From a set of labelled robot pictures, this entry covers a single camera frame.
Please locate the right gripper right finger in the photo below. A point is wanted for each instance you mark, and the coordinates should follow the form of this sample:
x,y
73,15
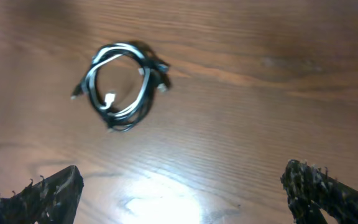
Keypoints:
x,y
310,191

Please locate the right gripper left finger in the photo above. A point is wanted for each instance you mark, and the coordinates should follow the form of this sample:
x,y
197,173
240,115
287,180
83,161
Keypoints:
x,y
53,200

